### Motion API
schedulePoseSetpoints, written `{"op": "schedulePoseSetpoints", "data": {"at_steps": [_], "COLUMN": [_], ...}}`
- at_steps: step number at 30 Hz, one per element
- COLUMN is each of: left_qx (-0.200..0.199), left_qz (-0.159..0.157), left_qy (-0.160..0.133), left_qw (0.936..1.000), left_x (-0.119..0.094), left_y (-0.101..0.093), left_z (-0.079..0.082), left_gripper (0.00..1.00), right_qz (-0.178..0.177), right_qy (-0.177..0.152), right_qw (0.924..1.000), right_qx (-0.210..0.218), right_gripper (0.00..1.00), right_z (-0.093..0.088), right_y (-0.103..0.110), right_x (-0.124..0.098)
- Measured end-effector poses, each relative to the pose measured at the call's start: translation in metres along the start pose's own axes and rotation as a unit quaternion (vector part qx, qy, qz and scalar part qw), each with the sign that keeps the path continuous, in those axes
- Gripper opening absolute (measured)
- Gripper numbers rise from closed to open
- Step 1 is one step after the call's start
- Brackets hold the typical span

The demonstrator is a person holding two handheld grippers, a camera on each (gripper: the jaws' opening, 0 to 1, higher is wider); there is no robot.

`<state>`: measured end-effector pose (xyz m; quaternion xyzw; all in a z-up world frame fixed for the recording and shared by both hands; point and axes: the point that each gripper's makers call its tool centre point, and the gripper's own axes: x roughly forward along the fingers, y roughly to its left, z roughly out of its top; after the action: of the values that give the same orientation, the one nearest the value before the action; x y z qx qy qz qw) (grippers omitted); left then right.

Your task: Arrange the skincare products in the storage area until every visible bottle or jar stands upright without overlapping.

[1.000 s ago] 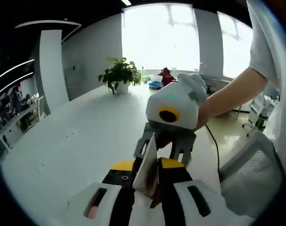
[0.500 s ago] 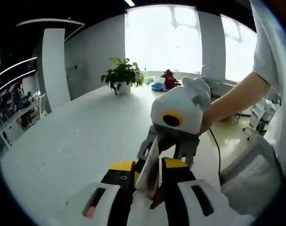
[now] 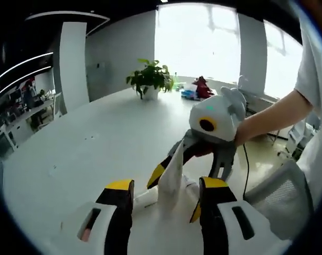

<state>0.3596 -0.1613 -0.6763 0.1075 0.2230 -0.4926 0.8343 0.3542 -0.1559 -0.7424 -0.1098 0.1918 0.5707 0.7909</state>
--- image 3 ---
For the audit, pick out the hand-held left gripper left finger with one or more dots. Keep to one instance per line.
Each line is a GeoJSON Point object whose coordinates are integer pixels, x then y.
{"type": "Point", "coordinates": [97, 228]}

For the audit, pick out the large bright window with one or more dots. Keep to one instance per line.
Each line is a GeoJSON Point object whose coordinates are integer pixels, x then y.
{"type": "Point", "coordinates": [198, 42]}
{"type": "Point", "coordinates": [282, 58]}

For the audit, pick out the person's right hand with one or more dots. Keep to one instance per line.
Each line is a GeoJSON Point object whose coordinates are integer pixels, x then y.
{"type": "Point", "coordinates": [245, 132]}

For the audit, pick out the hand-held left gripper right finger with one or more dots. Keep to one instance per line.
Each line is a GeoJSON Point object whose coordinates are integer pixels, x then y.
{"type": "Point", "coordinates": [229, 228]}

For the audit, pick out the small green bottle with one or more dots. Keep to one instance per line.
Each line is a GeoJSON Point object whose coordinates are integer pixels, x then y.
{"type": "Point", "coordinates": [175, 81]}

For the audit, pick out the green potted plant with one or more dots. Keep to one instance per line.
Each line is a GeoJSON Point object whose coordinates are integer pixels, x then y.
{"type": "Point", "coordinates": [150, 79]}

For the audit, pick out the white mesh office chair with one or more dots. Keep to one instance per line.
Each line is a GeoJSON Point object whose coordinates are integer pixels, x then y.
{"type": "Point", "coordinates": [280, 196]}

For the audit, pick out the white skincare bottle red label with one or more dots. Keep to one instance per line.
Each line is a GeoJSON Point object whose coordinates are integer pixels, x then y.
{"type": "Point", "coordinates": [147, 198]}

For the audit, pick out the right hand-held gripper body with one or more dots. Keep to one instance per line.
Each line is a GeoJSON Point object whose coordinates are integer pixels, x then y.
{"type": "Point", "coordinates": [221, 117]}

